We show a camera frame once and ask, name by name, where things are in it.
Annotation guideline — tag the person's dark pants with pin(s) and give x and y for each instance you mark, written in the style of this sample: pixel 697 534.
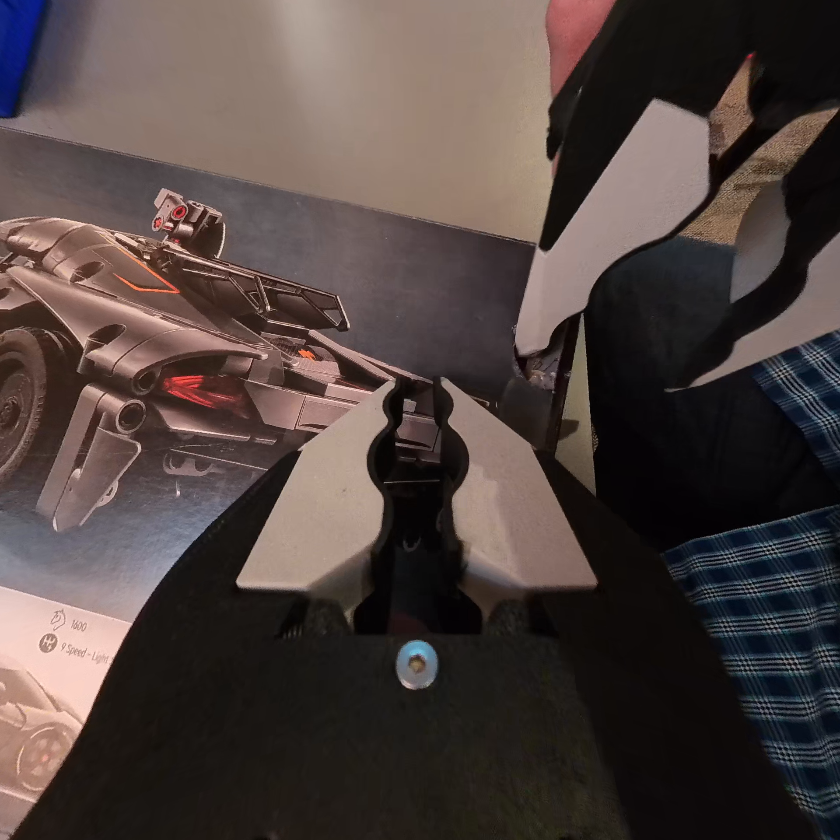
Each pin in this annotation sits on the person's dark pants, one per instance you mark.
pixel 669 446

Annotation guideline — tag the person's blue plaid shirt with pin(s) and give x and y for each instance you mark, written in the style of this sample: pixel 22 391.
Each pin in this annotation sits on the person's blue plaid shirt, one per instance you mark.
pixel 768 623

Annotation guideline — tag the blue object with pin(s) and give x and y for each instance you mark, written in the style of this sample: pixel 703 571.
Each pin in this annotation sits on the blue object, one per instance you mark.
pixel 19 52

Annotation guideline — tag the person's right forearm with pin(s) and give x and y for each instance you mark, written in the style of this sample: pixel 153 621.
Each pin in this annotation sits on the person's right forearm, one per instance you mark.
pixel 574 39

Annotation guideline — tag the lego set box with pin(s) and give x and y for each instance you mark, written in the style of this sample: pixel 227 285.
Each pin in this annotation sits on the lego set box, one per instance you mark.
pixel 394 275

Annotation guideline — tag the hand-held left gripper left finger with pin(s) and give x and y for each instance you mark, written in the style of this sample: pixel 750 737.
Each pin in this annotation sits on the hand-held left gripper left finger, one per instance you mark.
pixel 315 518

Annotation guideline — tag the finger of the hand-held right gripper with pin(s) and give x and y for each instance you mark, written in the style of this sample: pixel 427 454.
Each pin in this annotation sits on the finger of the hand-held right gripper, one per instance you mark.
pixel 761 253
pixel 630 190

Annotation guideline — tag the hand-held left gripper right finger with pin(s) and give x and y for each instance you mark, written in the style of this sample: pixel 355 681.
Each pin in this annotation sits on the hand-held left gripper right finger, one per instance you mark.
pixel 525 518

